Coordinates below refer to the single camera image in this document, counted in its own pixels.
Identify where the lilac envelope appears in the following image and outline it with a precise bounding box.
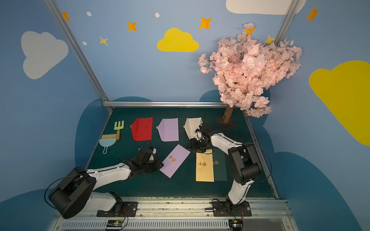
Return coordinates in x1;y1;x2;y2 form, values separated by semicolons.
160;144;190;178
157;118;179;142

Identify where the red envelope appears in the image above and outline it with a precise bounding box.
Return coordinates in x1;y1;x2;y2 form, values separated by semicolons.
130;117;153;141

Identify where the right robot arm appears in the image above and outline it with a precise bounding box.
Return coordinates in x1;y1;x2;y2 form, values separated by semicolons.
184;123;263;216

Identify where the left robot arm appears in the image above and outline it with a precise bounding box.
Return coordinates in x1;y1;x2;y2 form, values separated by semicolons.
44;147;164;219

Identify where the dark green envelope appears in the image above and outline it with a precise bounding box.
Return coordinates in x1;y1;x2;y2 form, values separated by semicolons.
213;149;227;182

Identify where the tan kraft envelope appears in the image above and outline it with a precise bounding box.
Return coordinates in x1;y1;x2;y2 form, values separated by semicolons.
196;149;214;182

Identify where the green toy rake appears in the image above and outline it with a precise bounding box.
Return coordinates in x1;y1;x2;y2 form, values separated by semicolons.
114;120;124;141

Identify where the blue toy brush dustpan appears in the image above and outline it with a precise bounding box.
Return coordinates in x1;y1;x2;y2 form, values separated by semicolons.
99;133;119;155

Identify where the left controller board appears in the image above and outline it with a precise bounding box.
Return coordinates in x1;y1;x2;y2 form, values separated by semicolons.
106;219;125;231

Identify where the controller board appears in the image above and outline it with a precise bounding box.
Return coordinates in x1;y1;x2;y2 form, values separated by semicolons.
228;219;243;231
106;219;125;231

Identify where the pink blossom artificial tree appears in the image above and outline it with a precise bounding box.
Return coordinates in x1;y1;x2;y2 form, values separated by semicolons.
198;23;303;126

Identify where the right controller board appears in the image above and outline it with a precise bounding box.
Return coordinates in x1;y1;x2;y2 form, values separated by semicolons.
228;219;243;231

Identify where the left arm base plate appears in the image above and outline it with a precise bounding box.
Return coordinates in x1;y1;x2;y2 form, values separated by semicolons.
96;201;138;217

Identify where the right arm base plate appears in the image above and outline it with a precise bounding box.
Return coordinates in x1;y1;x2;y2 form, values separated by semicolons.
211;200;252;217

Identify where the aluminium front rail base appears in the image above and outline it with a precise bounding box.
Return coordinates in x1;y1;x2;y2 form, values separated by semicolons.
49;197;298;231

